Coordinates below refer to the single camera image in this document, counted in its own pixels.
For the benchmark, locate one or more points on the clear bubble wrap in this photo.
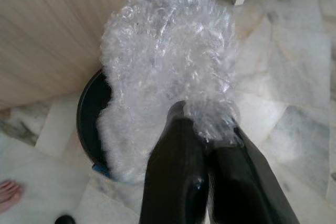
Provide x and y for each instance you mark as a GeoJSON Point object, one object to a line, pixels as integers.
{"type": "Point", "coordinates": [168, 64]}

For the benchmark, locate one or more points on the small blue item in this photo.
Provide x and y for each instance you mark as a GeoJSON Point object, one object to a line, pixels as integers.
{"type": "Point", "coordinates": [101, 170]}

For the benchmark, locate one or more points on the bare person foot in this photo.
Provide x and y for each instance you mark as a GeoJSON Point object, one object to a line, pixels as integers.
{"type": "Point", "coordinates": [9, 192]}

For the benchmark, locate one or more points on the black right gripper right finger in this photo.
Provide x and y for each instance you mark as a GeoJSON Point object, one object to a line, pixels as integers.
{"type": "Point", "coordinates": [236, 184]}

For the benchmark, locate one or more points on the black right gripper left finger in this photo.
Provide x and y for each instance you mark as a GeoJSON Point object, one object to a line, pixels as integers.
{"type": "Point", "coordinates": [174, 171]}

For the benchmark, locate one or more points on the black round rubbish bin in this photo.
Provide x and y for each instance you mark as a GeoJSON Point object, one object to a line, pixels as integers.
{"type": "Point", "coordinates": [89, 119]}

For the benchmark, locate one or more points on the light wooden cabinet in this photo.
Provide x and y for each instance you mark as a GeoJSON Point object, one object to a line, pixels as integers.
{"type": "Point", "coordinates": [52, 37]}

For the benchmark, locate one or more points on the black rounded object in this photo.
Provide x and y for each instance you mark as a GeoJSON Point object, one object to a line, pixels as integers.
{"type": "Point", "coordinates": [64, 219]}

